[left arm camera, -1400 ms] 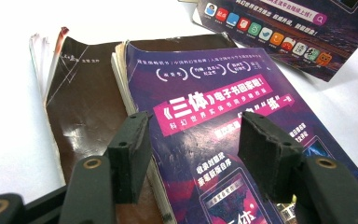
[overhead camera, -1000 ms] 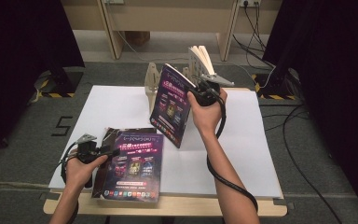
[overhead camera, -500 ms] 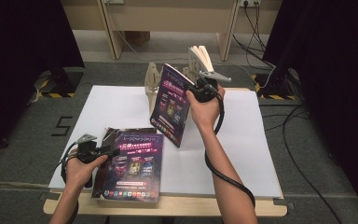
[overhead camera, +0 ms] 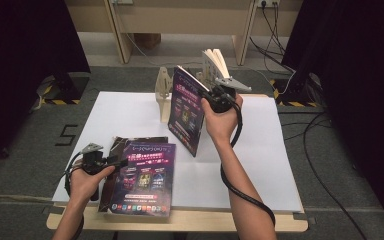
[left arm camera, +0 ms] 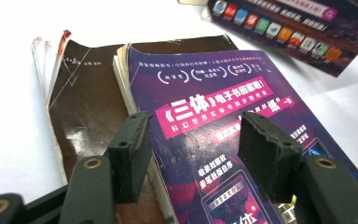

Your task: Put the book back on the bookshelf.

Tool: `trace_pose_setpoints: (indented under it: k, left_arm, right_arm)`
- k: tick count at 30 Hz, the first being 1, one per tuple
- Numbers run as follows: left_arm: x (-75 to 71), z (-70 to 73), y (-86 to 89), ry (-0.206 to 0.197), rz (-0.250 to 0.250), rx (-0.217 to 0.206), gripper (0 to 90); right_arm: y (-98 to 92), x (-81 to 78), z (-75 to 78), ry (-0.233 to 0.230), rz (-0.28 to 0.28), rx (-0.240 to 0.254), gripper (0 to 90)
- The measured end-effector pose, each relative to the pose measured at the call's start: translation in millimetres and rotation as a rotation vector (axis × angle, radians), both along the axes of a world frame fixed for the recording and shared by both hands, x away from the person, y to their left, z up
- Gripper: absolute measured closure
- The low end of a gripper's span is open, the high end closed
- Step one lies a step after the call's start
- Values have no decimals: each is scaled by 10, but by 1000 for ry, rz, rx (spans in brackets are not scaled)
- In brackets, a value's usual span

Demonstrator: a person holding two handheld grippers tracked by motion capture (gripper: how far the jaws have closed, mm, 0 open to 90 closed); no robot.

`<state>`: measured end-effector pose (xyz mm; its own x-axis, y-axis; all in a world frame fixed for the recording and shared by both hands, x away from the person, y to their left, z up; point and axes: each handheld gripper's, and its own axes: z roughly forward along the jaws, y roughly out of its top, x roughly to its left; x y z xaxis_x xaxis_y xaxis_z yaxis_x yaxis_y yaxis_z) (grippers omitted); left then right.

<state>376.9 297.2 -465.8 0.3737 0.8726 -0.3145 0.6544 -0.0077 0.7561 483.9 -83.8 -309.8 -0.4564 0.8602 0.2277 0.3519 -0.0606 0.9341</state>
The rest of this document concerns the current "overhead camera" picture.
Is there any thin white floor cable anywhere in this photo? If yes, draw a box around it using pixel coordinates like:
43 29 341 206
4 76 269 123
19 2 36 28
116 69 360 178
124 33 201 67

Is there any beige wooden desk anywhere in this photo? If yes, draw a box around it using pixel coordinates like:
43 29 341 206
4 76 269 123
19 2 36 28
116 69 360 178
64 0 304 67

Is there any light wooden table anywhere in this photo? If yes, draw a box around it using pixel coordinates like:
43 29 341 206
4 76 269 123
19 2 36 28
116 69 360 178
46 92 309 233

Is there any black floor cable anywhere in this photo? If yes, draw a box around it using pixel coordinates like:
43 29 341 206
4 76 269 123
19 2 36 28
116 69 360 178
278 111 369 240

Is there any black plugged cable bundle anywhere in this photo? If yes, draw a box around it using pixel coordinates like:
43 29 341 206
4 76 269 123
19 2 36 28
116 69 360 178
249 0 297 74

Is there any wooden expandable book rack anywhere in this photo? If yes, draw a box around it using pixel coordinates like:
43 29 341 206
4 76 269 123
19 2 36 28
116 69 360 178
154 66 214 124

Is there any person's left hand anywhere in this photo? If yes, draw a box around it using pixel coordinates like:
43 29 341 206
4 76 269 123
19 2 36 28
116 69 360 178
69 165 116 204

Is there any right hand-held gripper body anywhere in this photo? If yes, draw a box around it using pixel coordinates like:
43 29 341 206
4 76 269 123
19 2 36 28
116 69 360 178
205 77 253 114

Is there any black stand base striped tape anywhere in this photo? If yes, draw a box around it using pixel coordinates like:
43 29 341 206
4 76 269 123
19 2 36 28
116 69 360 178
269 71 326 108
29 71 92 113

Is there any right hand-held gripper cable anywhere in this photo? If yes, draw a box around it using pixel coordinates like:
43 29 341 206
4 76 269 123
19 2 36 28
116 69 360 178
219 99 277 228

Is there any white power socket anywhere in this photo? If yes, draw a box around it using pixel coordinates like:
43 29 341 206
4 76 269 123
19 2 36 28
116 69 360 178
257 0 281 8

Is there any black curtain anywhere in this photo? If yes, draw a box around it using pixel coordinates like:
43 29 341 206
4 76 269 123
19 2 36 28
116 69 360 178
281 0 384 231
0 0 92 176

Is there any person's right hand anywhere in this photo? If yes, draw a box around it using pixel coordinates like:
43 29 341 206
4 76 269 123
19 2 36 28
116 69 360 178
200 94 244 144

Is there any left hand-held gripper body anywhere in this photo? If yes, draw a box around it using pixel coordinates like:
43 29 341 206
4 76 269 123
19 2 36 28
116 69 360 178
79 143 110 176

